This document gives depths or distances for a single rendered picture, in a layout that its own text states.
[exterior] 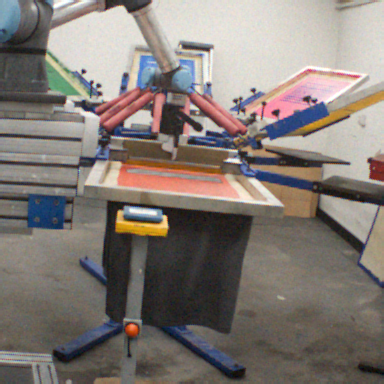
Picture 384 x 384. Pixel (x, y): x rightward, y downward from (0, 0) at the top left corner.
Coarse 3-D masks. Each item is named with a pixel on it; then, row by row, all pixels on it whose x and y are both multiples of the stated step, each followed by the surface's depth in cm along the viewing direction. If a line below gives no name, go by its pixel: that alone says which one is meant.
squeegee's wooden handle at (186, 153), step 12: (132, 144) 223; (144, 144) 223; (156, 144) 224; (180, 144) 226; (132, 156) 224; (144, 156) 224; (156, 156) 225; (168, 156) 225; (180, 156) 225; (192, 156) 226; (204, 156) 226; (216, 156) 227
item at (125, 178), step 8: (120, 168) 221; (128, 168) 224; (136, 168) 226; (144, 168) 228; (152, 168) 231; (160, 168) 233; (120, 176) 204; (128, 176) 206; (160, 176) 215; (120, 184) 190; (128, 184) 192
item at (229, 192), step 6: (186, 174) 227; (192, 174) 229; (198, 174) 231; (204, 174) 232; (210, 174) 234; (198, 180) 217; (222, 180) 224; (222, 186) 211; (228, 186) 212; (222, 192) 199; (228, 192) 200; (234, 192) 202; (240, 198) 193
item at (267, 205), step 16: (96, 176) 179; (240, 176) 226; (96, 192) 165; (112, 192) 166; (128, 192) 166; (144, 192) 166; (160, 192) 167; (176, 192) 170; (256, 192) 194; (192, 208) 168; (208, 208) 169; (224, 208) 169; (240, 208) 169; (256, 208) 170; (272, 208) 170
